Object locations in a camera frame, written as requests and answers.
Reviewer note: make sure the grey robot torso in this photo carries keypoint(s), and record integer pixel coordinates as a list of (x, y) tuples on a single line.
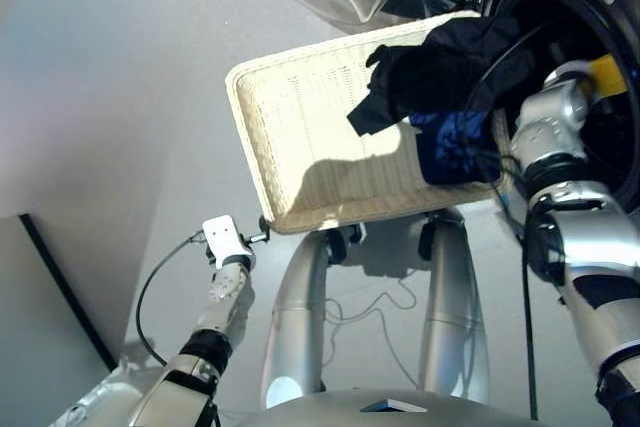
[(350, 412)]

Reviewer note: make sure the blue garment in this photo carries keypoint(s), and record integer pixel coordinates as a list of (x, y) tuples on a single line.
[(455, 147)]

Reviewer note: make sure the silver robot leg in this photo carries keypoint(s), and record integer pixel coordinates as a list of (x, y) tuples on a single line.
[(295, 327), (450, 307)]

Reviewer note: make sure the pale woven laundry basket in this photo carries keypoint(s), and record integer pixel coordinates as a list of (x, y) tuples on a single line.
[(325, 147)]

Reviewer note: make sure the black garment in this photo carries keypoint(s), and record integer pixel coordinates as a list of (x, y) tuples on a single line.
[(425, 82)]

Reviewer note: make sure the black wall baseboard strip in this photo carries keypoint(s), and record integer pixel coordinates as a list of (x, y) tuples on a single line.
[(70, 294)]

